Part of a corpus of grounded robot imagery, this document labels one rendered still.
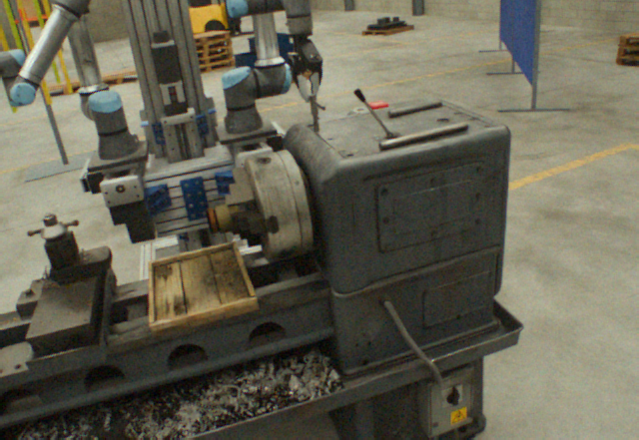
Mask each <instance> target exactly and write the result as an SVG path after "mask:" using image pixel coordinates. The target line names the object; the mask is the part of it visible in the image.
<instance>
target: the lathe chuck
mask: <svg viewBox="0 0 639 440"><path fill-rule="evenodd" d="M264 158H268V159H270V161H269V162H268V163H260V162H259V160H260V159H264ZM245 163H246V168H247V172H248V176H249V179H250V183H251V188H252V192H253V196H254V197H255V200H256V201H255V202H254V203H253V204H250V208H251V209H255V208H257V209H258V210H259V212H260V213H261V215H262V216H263V219H265V220H269V219H270V216H272V215H274V218H276V221H277V226H278V229H276V232H271V231H267V230H265V231H260V242H261V248H262V249H263V252H264V256H265V258H266V260H267V261H268V262H274V261H278V260H283V259H287V258H291V257H295V256H299V255H300V254H301V252H302V234H301V225H300V219H298V212H297V207H296V203H295V198H294V194H293V190H292V186H291V182H290V179H289V176H288V173H287V171H286V167H285V165H284V162H283V160H282V159H280V157H279V156H278V154H276V153H271V154H266V155H260V156H255V157H250V158H246V159H245ZM285 252H291V254H290V255H289V256H286V257H281V255H282V254H283V253H285Z"/></svg>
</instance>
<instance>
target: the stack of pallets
mask: <svg viewBox="0 0 639 440"><path fill-rule="evenodd" d="M229 33H230V31H227V32H225V31H209V33H203V34H197V35H194V36H195V41H196V42H195V46H196V51H197V55H198V60H199V65H200V70H201V71H204V70H205V72H201V74H204V73H209V72H213V71H218V70H223V69H228V68H232V67H233V66H236V63H235V60H234V59H235V58H233V55H234V51H233V48H232V46H231V45H232V44H233V43H232V41H231V40H232V39H231V38H230V35H229ZM216 35H217V36H216ZM209 36H210V38H208V37H209ZM223 37H224V38H223ZM206 38H207V39H206ZM225 42H226V45H224V44H225ZM211 44H212V45H211ZM226 48H227V52H226ZM219 49H220V51H219ZM220 57H221V58H220ZM229 63H230V66H229V67H224V68H219V67H223V66H227V65H229ZM221 64H223V65H221ZM215 65H220V66H215ZM212 66H214V67H212ZM213 68H219V69H214V70H211V69H213Z"/></svg>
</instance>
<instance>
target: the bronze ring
mask: <svg viewBox="0 0 639 440"><path fill-rule="evenodd" d="M238 211H239V210H238V207H237V206H231V207H228V204H227V203H224V204H223V205H218V206H214V209H207V210H206V215H207V219H208V225H209V229H210V233H211V234H213V233H218V231H220V232H221V233H225V232H229V231H230V232H234V231H233V225H232V220H231V215H230V214H232V213H236V212H238Z"/></svg>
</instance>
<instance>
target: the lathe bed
mask: <svg viewBox="0 0 639 440"><path fill-rule="evenodd" d="M309 255H310V253H307V254H303V255H299V256H295V257H291V258H287V259H283V260H278V261H274V262H268V261H267V260H266V258H265V256H264V252H263V251H262V250H259V251H255V252H251V254H248V255H243V260H244V263H245V266H246V269H247V272H248V274H249V278H250V281H251V283H252V286H253V289H254V292H255V294H256V295H257V300H258V304H259V308H260V309H258V310H254V311H250V312H246V313H242V314H239V315H235V316H232V317H228V318H226V316H225V315H224V314H223V317H224V319H221V320H217V321H214V322H210V323H207V324H203V325H199V326H196V327H192V328H191V327H190V322H189V328H188V329H186V328H185V329H181V330H178V331H174V332H170V333H167V334H163V335H160V336H156V337H153V334H150V333H152V332H150V331H148V330H149V329H150V328H149V292H147V291H148V290H149V286H148V279H147V278H144V279H140V280H136V281H132V282H129V283H125V284H121V285H117V286H114V287H115V292H116V294H112V299H111V308H110V315H111V317H110V325H109V333H110V337H109V345H108V347H107V348H108V350H107V358H106V361H104V362H101V363H97V364H94V365H91V366H88V367H84V368H81V369H79V368H77V369H74V370H71V371H68V372H64V373H61V374H57V375H51V376H48V377H44V378H41V379H38V380H35V381H28V382H25V383H22V384H18V385H15V386H11V387H9V388H8V387H5V388H1V389H0V429H2V428H5V427H9V426H15V425H18V424H21V423H24V422H28V421H31V420H33V419H34V420H36V419H40V418H43V417H46V416H49V415H52V414H58V413H62V412H64V411H67V410H71V409H74V408H76V409H77V408H80V407H83V406H86V405H89V404H93V403H96V402H97V403H99V402H102V401H105V400H108V399H111V398H115V397H118V396H119V397H121V396H125V395H128V394H131V393H133V392H137V391H140V390H143V389H144V390H147V389H150V388H153V387H156V386H160V385H163V384H166V383H170V382H176V381H179V380H183V379H186V378H189V377H193V376H196V375H199V374H203V373H206V372H209V371H216V370H219V369H222V368H226V367H229V366H233V365H236V364H240V363H243V362H246V361H250V360H253V359H256V358H259V357H263V356H267V355H270V354H274V353H277V352H280V351H283V350H287V349H290V348H294V347H298V346H301V345H304V344H308V343H311V342H315V341H318V340H322V339H325V338H328V337H332V336H335V330H334V326H332V319H331V310H330V302H329V297H330V288H331V285H330V284H329V282H328V280H327V279H322V278H321V273H322V271H321V272H317V273H313V274H310V272H311V265H310V258H309ZM251 260H253V262H254V263H255V264H254V265H251V263H253V262H251ZM254 260H255V261H254ZM249 262H250V264H249ZM250 265H251V266H250ZM140 288H141V289H140ZM133 289H134V290H133ZM137 289H138V291H136V290H137ZM127 290H128V291H127ZM132 290H133V291H132ZM124 291H126V292H124ZM122 292H123V293H122ZM127 292H128V294H129V295H126V293H127ZM132 292H133V293H132ZM147 293H148V294H147ZM119 294H120V295H119ZM138 294H139V295H138ZM117 295H119V296H118V297H117ZM122 295H123V298H122V297H120V296H122ZM266 295H267V296H266ZM130 297H131V299H130ZM125 298H126V299H125ZM265 298H266V299H265ZM118 299H119V300H118ZM264 299H265V301H264ZM263 301H264V302H263ZM144 302H145V303H144ZM140 305H141V306H140ZM126 306H127V307H126ZM132 306H133V307H132ZM145 306H146V307H145ZM142 307H143V308H142ZM130 308H132V309H133V310H132V309H130ZM129 309H130V310H129ZM143 309H144V310H145V311H146V312H147V313H146V312H145V311H144V310H143ZM133 311H134V312H133ZM131 312H132V313H131ZM139 313H140V316H138V314H139ZM141 313H142V314H141ZM145 313H146V314H147V315H143V314H145ZM136 314H137V316H133V315H136ZM33 315H34V313H33V314H30V315H26V316H22V317H20V314H19V313H18V311H17V310H15V311H11V312H7V313H4V314H0V350H1V349H2V348H4V347H6V346H8V345H16V344H19V343H22V342H26V341H27V340H26V336H27V333H28V331H29V330H28V328H29V325H30V323H31V320H32V317H33ZM142 315H143V316H144V317H142ZM130 317H132V318H130ZM137 317H138V318H137ZM140 317H141V318H140ZM12 318H13V320H15V321H13V320H12V321H13V322H15V323H13V322H12V321H11V319H12ZM14 318H16V319H14ZM135 318H137V319H135ZM6 321H7V322H6ZM9 323H10V324H9ZM116 323H117V325H115V324H116ZM11 325H13V327H12V326H11ZM143 325H144V326H147V325H148V326H147V327H146V329H145V330H144V331H146V330H147V331H146V332H147V333H146V332H144V331H143V329H144V328H145V327H144V326H143ZM137 328H138V329H137ZM141 328H142V329H141ZM131 330H132V331H131ZM121 331H123V333H122V332H121ZM129 331H130V332H129ZM149 332H150V333H149ZM115 333H116V334H115ZM126 333H127V334H128V335H127V334H126ZM133 333H134V334H133ZM137 333H139V334H140V335H139V334H138V335H136V334H137ZM123 334H124V335H125V336H124V335H123ZM116 335H118V336H116ZM114 337H121V338H117V340H118V339H119V340H118V341H117V340H116V339H115V338H114ZM130 338H131V339H130ZM128 339H129V340H128ZM190 349H191V350H192V351H193V352H190ZM111 372H112V373H111ZM6 391H7V392H6ZM5 392H6V393H5Z"/></svg>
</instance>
